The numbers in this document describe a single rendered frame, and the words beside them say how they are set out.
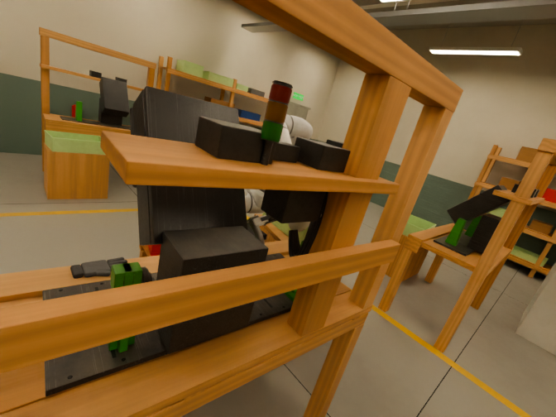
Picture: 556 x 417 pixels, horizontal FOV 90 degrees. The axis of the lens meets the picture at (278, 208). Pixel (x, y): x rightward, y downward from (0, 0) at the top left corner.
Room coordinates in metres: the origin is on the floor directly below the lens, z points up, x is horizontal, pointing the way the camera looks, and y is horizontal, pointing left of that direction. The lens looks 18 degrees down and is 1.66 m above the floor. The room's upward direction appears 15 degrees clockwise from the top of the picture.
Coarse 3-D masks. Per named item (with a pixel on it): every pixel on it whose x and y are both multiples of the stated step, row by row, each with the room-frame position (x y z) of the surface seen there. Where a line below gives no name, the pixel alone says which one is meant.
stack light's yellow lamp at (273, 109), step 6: (270, 102) 0.69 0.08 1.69; (270, 108) 0.68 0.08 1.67; (276, 108) 0.68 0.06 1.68; (282, 108) 0.68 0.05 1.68; (270, 114) 0.68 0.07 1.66; (276, 114) 0.68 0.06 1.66; (282, 114) 0.69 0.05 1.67; (270, 120) 0.68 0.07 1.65; (276, 120) 0.68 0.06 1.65; (282, 120) 0.69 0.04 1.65
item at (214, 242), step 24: (168, 240) 0.75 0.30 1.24; (192, 240) 0.78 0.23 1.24; (216, 240) 0.82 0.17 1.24; (240, 240) 0.86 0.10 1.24; (168, 264) 0.73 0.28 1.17; (192, 264) 0.68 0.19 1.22; (216, 264) 0.73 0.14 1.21; (240, 264) 0.79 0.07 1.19; (216, 312) 0.76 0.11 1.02; (240, 312) 0.82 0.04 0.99; (168, 336) 0.67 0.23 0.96; (192, 336) 0.71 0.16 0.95; (216, 336) 0.77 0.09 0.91
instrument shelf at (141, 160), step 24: (120, 144) 0.51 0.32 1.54; (144, 144) 0.57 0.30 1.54; (168, 144) 0.64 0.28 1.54; (192, 144) 0.72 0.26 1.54; (120, 168) 0.45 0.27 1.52; (144, 168) 0.43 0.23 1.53; (168, 168) 0.46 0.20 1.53; (192, 168) 0.49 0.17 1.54; (216, 168) 0.52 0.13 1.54; (240, 168) 0.58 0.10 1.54; (264, 168) 0.65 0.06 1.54; (288, 168) 0.74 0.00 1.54; (312, 168) 0.86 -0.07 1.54; (360, 192) 0.87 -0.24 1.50; (384, 192) 0.97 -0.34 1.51
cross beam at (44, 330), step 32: (320, 256) 0.82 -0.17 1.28; (352, 256) 0.92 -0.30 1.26; (384, 256) 1.08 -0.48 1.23; (128, 288) 0.46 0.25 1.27; (160, 288) 0.48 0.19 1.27; (192, 288) 0.51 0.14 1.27; (224, 288) 0.56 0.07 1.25; (256, 288) 0.63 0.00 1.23; (288, 288) 0.72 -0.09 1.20; (0, 320) 0.32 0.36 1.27; (32, 320) 0.33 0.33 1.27; (64, 320) 0.36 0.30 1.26; (96, 320) 0.39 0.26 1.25; (128, 320) 0.42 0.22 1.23; (160, 320) 0.47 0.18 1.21; (0, 352) 0.31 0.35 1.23; (32, 352) 0.33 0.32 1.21; (64, 352) 0.36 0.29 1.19
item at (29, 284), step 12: (288, 240) 1.75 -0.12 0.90; (276, 252) 1.53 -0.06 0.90; (288, 252) 1.59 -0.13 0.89; (144, 264) 1.08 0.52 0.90; (156, 264) 1.10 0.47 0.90; (0, 276) 0.79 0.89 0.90; (12, 276) 0.81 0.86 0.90; (24, 276) 0.82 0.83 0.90; (36, 276) 0.84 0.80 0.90; (48, 276) 0.85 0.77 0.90; (60, 276) 0.87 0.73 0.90; (72, 276) 0.88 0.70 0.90; (96, 276) 0.92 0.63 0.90; (108, 276) 0.94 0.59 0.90; (0, 288) 0.74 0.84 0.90; (12, 288) 0.76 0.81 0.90; (24, 288) 0.77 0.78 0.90; (36, 288) 0.78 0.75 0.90; (48, 288) 0.80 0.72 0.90; (0, 300) 0.71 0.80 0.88
